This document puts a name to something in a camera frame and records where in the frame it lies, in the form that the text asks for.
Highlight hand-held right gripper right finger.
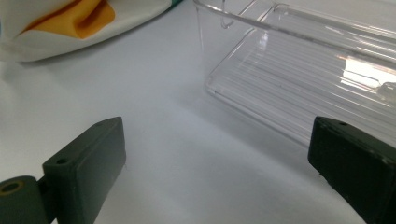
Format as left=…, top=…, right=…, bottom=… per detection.
left=307, top=116, right=396, bottom=224

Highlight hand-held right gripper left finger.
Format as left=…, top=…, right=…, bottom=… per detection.
left=42, top=117, right=127, bottom=224

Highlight clear plastic tray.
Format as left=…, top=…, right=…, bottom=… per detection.
left=192, top=0, right=396, bottom=148

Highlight white tote bag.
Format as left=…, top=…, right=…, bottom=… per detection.
left=0, top=0, right=185, bottom=63

